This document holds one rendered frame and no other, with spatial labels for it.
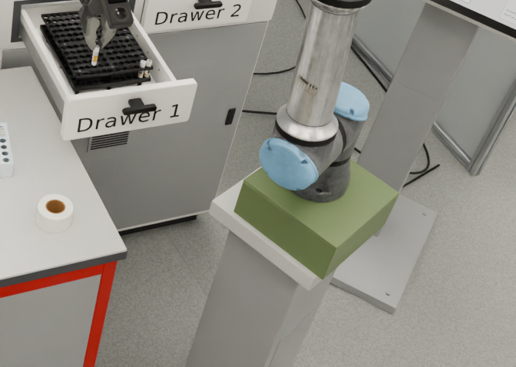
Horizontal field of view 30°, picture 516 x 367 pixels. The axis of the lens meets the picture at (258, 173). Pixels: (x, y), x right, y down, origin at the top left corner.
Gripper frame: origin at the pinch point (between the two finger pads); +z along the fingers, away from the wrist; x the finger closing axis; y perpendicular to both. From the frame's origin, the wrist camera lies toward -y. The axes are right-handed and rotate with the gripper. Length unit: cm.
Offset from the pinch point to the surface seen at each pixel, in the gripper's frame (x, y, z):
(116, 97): -1.7, -8.6, 6.5
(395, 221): -121, 10, 95
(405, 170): -110, 6, 65
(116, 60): -7.1, 5.1, 8.5
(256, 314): -30, -41, 48
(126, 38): -12.1, 12.1, 8.5
